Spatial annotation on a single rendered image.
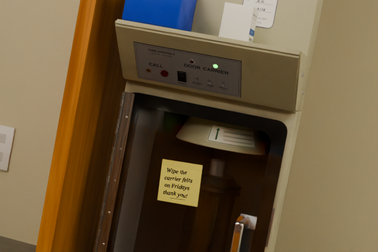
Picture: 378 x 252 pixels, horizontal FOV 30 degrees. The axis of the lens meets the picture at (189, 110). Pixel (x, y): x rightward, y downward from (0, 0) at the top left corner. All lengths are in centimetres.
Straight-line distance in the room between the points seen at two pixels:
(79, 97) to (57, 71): 59
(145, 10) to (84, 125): 25
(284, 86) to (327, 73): 50
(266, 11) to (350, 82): 47
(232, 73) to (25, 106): 82
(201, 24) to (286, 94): 21
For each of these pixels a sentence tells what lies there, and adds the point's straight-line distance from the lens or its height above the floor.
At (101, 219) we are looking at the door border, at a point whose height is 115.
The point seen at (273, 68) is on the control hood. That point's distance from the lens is 117.
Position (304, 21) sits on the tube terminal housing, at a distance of 126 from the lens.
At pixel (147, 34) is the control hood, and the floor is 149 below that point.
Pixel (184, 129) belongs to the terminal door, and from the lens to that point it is 128.
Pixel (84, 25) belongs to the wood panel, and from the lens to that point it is 126.
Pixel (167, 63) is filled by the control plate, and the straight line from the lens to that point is 123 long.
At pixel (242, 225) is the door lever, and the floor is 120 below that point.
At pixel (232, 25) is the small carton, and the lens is 119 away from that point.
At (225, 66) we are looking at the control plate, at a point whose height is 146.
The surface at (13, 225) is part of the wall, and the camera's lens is 193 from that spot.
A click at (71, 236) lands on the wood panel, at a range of 138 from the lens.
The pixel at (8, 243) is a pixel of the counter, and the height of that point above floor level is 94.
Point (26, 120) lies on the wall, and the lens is 188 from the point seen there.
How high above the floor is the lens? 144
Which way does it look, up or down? 3 degrees down
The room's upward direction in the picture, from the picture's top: 11 degrees clockwise
